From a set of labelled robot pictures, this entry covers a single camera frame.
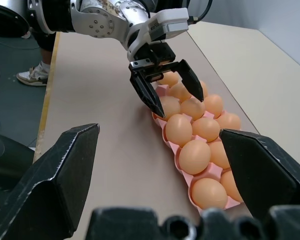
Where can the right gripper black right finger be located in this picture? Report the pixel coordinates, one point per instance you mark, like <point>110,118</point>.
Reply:
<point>265,170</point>

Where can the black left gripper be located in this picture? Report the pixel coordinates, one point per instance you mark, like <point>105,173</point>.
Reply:
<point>160,53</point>

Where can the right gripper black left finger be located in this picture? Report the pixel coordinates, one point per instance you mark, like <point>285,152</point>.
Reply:
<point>52,180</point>

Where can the brown egg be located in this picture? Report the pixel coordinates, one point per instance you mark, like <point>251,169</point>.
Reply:
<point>178,130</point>
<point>178,92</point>
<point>195,156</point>
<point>209,193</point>
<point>169,79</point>
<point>230,121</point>
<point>204,87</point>
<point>229,186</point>
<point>206,129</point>
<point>218,155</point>
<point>214,105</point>
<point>193,108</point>
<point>171,106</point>

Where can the pink egg tray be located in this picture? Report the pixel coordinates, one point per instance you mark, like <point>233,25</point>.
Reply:
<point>176,160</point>

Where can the white and olive sneaker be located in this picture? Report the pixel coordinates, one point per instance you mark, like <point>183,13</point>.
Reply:
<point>33,75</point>

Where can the person's leg in black shorts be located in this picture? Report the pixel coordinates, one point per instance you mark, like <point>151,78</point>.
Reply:
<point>46,47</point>

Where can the black round object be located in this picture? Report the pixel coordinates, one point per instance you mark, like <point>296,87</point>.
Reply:
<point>5,17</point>

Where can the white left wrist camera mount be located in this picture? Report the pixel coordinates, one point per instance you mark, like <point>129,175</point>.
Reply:
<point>165,18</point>

